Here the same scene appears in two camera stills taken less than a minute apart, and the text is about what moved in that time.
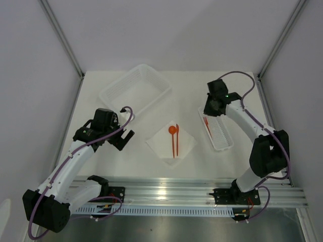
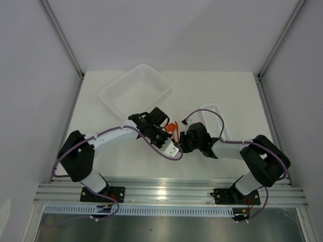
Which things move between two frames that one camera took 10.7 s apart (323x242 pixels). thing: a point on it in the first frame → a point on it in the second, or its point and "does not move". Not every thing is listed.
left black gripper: [119, 142] → [166, 135]
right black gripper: [207, 111] → [183, 135]
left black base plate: [118, 192] does not move
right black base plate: [234, 196] does not move
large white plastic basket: [136, 89] does not move
